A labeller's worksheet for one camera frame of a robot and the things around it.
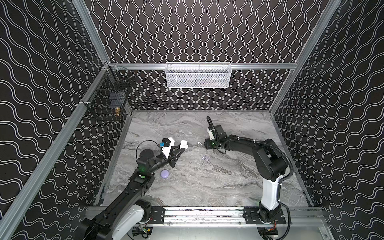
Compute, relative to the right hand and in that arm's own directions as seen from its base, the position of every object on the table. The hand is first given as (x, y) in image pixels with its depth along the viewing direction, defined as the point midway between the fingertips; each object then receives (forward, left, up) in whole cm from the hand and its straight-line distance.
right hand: (208, 144), depth 100 cm
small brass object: (+3, +51, +28) cm, 58 cm away
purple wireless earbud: (-10, +1, -1) cm, 10 cm away
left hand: (-17, +12, +22) cm, 31 cm away
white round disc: (-15, +13, +23) cm, 31 cm away
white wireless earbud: (+1, +6, 0) cm, 6 cm away
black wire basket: (+16, +61, +28) cm, 69 cm away
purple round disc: (-21, +26, 0) cm, 33 cm away
